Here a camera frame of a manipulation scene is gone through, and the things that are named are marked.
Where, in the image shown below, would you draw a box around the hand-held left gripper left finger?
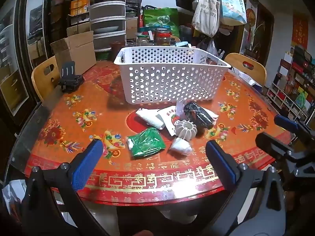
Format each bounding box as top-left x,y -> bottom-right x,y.
21,139 -> 116,236

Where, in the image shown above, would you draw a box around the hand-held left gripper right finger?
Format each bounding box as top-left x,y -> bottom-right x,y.
205,140 -> 287,236

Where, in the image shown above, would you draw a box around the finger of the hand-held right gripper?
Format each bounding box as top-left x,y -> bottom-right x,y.
255,132 -> 296,158
274,114 -> 315,140

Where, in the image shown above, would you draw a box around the small white packet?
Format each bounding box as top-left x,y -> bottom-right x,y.
169,138 -> 192,156

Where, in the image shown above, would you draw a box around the grey ribbed round object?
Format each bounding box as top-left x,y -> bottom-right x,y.
175,119 -> 198,142

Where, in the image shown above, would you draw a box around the black packet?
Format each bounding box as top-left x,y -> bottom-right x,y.
183,101 -> 219,129

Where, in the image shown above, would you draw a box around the green plastic packet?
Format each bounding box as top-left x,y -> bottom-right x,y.
127,127 -> 166,160

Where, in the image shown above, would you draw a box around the white tomato print packet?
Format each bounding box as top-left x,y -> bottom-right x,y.
156,105 -> 187,137

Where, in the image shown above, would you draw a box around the long white packet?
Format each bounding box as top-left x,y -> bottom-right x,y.
135,108 -> 165,130

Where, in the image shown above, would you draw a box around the white perforated plastic basket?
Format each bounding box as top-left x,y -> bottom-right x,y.
114,46 -> 232,104

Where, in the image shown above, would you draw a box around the white cube shelf unit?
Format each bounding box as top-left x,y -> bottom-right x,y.
266,45 -> 315,123

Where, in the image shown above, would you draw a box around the white papers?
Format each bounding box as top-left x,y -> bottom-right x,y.
231,69 -> 256,86

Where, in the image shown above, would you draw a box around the black phone holder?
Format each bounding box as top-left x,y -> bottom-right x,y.
58,61 -> 84,92

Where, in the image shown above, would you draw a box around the dark framed picture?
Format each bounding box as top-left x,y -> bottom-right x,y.
248,4 -> 275,59

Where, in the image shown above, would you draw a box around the open cardboard box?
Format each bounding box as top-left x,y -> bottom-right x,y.
50,31 -> 97,75

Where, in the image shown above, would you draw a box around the dark red jar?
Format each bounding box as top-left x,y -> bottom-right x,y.
111,42 -> 127,59

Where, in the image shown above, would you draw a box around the blue print tote bag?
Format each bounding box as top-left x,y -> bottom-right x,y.
218,0 -> 247,26

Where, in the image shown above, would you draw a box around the dark glass cabinet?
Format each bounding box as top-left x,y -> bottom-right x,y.
0,0 -> 52,128

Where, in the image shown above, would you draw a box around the green-lid glass jar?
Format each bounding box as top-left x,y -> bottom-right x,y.
136,33 -> 148,47

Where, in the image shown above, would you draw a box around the white canvas tote bag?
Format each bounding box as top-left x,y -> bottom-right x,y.
192,0 -> 221,37

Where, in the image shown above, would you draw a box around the red-lid pickle jar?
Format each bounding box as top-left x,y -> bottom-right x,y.
155,28 -> 172,47

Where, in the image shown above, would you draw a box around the closed cardboard box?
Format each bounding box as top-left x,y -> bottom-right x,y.
125,17 -> 138,40

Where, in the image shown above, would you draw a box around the grey plastic drawer unit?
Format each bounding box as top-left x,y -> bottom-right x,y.
89,0 -> 127,51

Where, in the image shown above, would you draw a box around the yellow box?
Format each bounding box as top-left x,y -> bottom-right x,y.
70,0 -> 89,16

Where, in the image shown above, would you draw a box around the green shopping bag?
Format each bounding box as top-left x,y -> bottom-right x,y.
143,7 -> 180,38

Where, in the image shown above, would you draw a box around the wooden chair with handle hole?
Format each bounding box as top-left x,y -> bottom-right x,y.
224,53 -> 267,86
31,55 -> 61,102

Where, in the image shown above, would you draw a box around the red wall poster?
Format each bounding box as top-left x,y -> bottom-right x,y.
291,13 -> 309,50

